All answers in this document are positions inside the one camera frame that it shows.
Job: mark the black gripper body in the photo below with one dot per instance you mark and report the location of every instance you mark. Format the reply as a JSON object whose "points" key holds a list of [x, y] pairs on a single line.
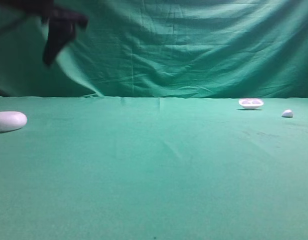
{"points": [[61, 18]]}

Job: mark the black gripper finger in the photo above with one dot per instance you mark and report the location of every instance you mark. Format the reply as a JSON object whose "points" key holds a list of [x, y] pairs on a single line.
{"points": [[59, 35]]}

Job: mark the white bluetooth earphone case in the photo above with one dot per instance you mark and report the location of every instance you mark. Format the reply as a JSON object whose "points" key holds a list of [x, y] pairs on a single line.
{"points": [[12, 120]]}

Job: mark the white open earphone tray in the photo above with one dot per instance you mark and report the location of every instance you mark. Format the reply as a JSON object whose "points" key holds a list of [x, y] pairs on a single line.
{"points": [[250, 103]]}

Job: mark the green backdrop curtain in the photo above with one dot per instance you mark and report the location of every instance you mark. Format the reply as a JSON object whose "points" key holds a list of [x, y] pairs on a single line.
{"points": [[166, 48]]}

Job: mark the green table cloth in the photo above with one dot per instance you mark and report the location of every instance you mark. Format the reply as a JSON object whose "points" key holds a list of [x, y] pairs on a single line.
{"points": [[106, 168]]}

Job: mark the small white earbud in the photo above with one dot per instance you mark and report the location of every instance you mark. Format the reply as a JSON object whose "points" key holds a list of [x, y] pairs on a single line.
{"points": [[288, 114]]}

